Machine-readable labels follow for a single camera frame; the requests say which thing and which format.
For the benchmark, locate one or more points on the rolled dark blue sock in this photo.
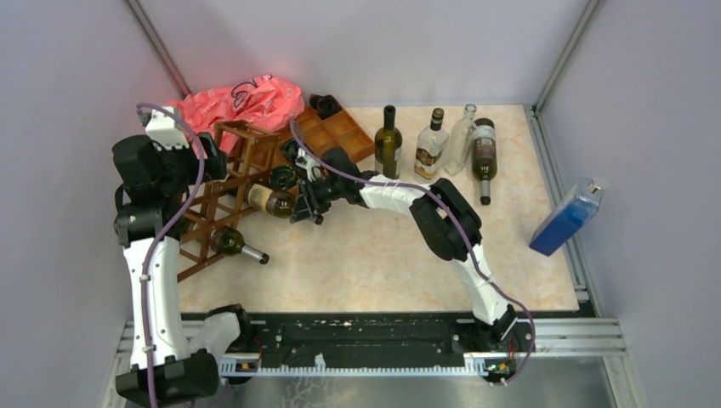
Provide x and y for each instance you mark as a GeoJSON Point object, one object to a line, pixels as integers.
{"type": "Point", "coordinates": [283, 177]}

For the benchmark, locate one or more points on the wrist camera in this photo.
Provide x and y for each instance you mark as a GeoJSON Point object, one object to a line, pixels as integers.
{"type": "Point", "coordinates": [164, 130]}
{"type": "Point", "coordinates": [307, 166]}

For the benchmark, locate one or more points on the dark wine bottle lying down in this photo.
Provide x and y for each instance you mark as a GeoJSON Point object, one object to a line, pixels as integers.
{"type": "Point", "coordinates": [484, 156]}

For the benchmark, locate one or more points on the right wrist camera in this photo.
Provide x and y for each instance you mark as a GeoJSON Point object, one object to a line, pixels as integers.
{"type": "Point", "coordinates": [307, 166]}

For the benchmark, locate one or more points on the green wine bottle black neck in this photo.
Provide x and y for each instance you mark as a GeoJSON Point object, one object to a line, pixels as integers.
{"type": "Point", "coordinates": [388, 144]}

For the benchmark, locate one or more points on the white cable duct strip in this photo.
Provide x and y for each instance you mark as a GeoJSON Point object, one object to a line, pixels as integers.
{"type": "Point", "coordinates": [232, 368]}

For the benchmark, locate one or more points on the rolled black sock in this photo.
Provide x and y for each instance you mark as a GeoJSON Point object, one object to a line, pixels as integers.
{"type": "Point", "coordinates": [293, 152]}

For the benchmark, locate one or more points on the wooden compartment tray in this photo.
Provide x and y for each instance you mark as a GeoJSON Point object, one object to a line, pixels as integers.
{"type": "Point", "coordinates": [340, 129]}

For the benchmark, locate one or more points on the brown wooden wine rack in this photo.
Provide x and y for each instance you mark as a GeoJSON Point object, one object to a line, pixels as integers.
{"type": "Point", "coordinates": [220, 203]}

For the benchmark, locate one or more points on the clear liquor bottle brown label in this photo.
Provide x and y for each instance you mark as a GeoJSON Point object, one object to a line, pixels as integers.
{"type": "Point", "coordinates": [431, 143]}

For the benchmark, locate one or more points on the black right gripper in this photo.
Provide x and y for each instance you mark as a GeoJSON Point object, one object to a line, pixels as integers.
{"type": "Point", "coordinates": [306, 206]}

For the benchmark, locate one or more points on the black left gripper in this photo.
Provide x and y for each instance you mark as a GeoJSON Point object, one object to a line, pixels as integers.
{"type": "Point", "coordinates": [215, 164]}

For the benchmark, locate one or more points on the green wine bottle silver foil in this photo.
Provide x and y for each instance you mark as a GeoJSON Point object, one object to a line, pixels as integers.
{"type": "Point", "coordinates": [269, 200]}

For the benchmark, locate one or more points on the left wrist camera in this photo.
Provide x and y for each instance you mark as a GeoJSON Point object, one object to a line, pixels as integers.
{"type": "Point", "coordinates": [164, 130]}

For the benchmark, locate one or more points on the rolled dark sock far corner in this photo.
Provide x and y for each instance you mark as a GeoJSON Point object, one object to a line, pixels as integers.
{"type": "Point", "coordinates": [324, 106]}

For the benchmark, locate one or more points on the blue liquid square bottle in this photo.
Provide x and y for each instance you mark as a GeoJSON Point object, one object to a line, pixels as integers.
{"type": "Point", "coordinates": [579, 205]}

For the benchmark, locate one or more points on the green wine bottle silver neck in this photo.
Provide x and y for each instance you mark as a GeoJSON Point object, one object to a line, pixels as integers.
{"type": "Point", "coordinates": [228, 241]}

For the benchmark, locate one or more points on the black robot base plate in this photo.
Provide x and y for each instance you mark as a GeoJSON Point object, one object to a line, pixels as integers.
{"type": "Point", "coordinates": [372, 340]}

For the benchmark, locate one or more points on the clear glass bottle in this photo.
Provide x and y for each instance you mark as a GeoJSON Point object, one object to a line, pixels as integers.
{"type": "Point", "coordinates": [458, 144]}

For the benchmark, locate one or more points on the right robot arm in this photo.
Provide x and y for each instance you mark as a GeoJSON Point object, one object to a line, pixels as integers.
{"type": "Point", "coordinates": [447, 222]}

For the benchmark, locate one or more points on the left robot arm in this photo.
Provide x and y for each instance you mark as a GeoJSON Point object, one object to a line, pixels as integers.
{"type": "Point", "coordinates": [167, 367]}

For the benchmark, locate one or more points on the pink plastic bag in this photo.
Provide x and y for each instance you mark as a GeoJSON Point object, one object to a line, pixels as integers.
{"type": "Point", "coordinates": [268, 102]}

